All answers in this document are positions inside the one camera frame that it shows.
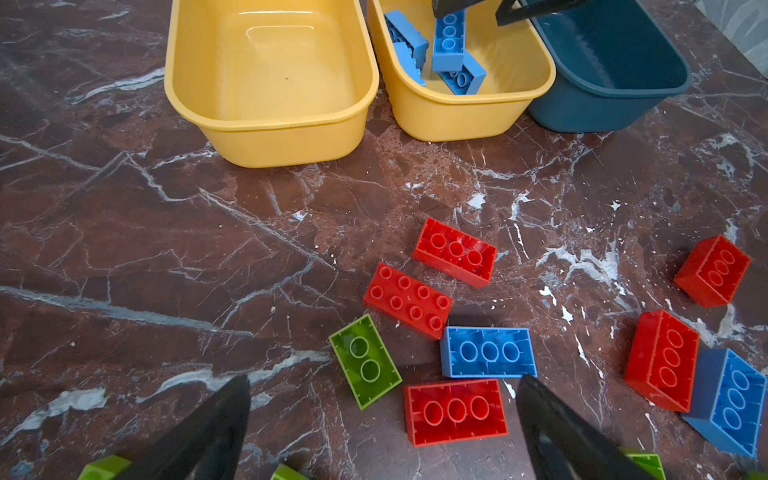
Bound teal plastic bin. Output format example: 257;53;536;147
528;0;692;133

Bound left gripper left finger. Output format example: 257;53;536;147
117;375;251;479

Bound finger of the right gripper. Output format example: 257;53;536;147
432;0;483;18
495;0;588;26

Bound yellow plastic bin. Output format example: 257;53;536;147
367;1;556;142
164;1;379;168

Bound middle yellow plastic bin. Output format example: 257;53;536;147
367;1;556;142

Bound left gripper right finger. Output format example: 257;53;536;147
516;375;651;479

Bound red lego brick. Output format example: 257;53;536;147
674;235;752;308
363;262;453;341
625;310;700;413
412;217;498;288
404;379;508;447

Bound blue lego brick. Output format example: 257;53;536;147
438;51;487;95
440;326;538;379
385;10;429;86
682;348;767;458
431;10;467;72

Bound green lego brick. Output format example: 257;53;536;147
619;447;666;480
78;455;132;480
271;464;308;480
329;314;402;410

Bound left yellow plastic bin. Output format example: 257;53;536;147
164;1;379;168

